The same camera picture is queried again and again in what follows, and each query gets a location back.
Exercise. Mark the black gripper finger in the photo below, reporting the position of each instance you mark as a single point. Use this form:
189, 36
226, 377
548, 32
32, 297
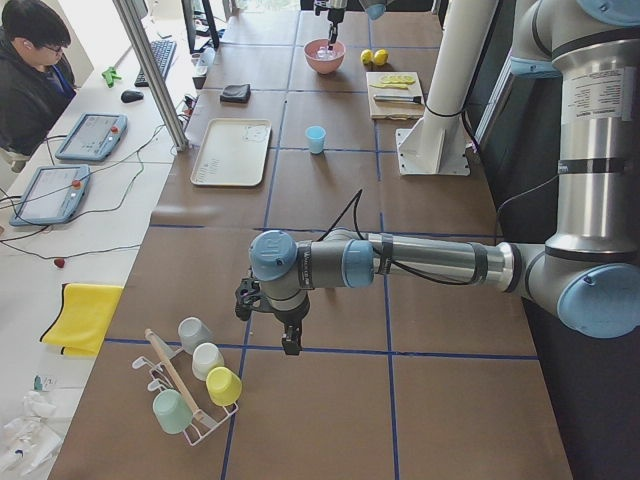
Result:
333, 34

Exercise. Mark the blue teach pendant far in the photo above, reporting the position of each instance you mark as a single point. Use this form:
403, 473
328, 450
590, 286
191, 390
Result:
93, 138

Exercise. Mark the seated person black jacket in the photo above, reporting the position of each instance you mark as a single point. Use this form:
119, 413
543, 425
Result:
37, 80

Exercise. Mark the mint green cup on rack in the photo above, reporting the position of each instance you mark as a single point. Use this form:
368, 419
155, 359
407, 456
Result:
171, 411

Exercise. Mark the pink bowl of ice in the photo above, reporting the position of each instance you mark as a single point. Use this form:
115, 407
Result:
322, 57

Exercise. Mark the light blue plastic cup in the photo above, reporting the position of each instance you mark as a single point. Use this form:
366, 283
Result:
315, 136

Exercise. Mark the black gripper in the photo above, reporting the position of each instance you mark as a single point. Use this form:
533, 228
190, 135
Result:
290, 316

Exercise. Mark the crumpled plastic bags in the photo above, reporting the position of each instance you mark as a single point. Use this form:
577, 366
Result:
28, 441

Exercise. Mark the black keyboard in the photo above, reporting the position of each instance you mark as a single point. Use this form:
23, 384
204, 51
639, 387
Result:
163, 52

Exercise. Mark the grey cup on rack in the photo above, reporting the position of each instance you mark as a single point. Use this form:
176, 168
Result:
192, 332

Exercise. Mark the blue teach pendant near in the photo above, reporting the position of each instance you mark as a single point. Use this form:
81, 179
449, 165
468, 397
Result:
52, 196

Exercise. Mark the yellow lemon far one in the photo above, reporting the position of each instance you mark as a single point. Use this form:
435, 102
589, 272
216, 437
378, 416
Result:
366, 57

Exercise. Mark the yellow folded cloth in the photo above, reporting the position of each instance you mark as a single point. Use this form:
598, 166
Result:
84, 317

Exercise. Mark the yellow lemon near board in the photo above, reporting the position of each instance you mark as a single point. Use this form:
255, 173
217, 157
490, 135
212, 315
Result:
380, 57

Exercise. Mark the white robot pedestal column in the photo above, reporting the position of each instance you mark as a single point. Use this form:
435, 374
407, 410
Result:
436, 144

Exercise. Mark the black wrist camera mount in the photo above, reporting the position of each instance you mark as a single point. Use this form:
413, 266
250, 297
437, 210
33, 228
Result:
247, 298

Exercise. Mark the grey folded cloth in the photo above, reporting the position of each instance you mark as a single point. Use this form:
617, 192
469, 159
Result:
236, 93

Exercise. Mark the yellow cup on rack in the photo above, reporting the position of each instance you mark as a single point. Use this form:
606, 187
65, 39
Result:
224, 386

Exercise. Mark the lemon slices row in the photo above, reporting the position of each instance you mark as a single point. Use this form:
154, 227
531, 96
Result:
397, 79

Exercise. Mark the yellow plastic knife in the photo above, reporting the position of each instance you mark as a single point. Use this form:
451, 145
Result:
395, 86

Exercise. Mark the green plastic clamp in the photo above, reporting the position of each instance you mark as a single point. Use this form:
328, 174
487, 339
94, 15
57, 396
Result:
110, 76

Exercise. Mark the cream bear serving tray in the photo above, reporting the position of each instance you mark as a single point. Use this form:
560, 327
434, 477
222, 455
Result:
233, 153

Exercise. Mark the blue teach pendant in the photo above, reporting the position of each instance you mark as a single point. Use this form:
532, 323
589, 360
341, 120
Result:
93, 138
52, 196

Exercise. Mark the white cup on rack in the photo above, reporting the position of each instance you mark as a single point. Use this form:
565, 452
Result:
205, 358

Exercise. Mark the wooden cutting board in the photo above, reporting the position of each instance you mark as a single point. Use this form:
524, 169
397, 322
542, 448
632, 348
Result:
390, 110

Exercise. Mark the black computer mouse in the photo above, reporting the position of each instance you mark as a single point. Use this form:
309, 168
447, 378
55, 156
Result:
131, 95

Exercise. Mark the aluminium frame post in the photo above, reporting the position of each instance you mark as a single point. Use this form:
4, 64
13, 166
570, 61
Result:
141, 46

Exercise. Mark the white wire cup rack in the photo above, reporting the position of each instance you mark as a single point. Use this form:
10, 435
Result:
163, 374

